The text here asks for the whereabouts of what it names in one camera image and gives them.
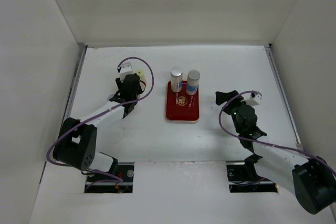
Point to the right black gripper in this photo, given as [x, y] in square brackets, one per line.
[220, 97]

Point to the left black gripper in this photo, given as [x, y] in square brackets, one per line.
[119, 83]

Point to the tall jar blue label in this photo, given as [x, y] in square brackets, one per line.
[192, 82]
[176, 79]

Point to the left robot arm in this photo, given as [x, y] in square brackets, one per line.
[77, 147]

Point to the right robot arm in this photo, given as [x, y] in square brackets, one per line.
[306, 176]

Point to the yellow cap bottle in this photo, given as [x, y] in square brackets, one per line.
[142, 75]

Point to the red lacquer tray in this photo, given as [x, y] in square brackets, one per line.
[182, 107]

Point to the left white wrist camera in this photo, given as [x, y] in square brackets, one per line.
[124, 69]

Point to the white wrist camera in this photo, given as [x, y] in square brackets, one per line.
[124, 69]
[254, 99]

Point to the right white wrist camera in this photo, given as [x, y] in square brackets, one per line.
[254, 99]

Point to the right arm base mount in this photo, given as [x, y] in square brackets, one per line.
[242, 177]

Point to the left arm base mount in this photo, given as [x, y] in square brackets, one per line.
[119, 181]

